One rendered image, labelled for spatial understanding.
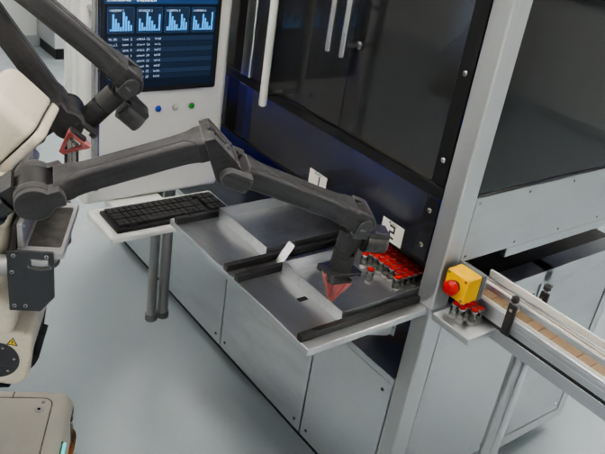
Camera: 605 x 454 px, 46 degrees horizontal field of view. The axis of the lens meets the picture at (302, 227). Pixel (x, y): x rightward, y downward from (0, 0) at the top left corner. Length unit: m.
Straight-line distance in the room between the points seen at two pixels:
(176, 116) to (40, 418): 1.03
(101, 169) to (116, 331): 1.77
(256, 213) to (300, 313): 0.53
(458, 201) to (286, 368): 1.05
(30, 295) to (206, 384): 1.31
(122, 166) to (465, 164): 0.80
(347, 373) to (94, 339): 1.24
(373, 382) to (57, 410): 0.98
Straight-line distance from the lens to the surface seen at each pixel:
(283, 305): 1.84
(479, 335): 1.91
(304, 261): 2.00
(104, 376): 2.95
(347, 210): 1.65
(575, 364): 1.84
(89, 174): 1.47
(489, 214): 1.92
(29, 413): 2.41
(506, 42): 1.68
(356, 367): 2.25
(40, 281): 1.73
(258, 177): 1.52
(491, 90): 1.70
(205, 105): 2.46
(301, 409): 2.58
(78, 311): 3.30
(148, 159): 1.46
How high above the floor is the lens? 1.91
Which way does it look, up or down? 28 degrees down
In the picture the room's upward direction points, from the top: 9 degrees clockwise
